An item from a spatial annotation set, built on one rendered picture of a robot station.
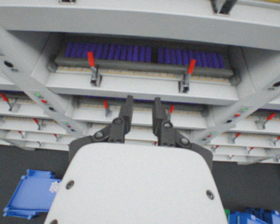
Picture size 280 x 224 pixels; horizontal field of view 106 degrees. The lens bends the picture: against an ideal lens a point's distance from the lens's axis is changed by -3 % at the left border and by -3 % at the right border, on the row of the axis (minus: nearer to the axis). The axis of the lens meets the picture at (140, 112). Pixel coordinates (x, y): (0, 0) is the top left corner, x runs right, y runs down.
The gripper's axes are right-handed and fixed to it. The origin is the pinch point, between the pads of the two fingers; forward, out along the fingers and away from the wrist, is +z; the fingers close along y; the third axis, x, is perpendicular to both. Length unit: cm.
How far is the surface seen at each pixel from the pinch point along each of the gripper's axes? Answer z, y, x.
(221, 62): 28.5, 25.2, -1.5
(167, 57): 28.4, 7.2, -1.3
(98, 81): 19.7, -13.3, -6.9
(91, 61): 19.8, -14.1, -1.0
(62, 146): 36, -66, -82
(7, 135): 31, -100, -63
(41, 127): 27, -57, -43
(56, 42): 30.8, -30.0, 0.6
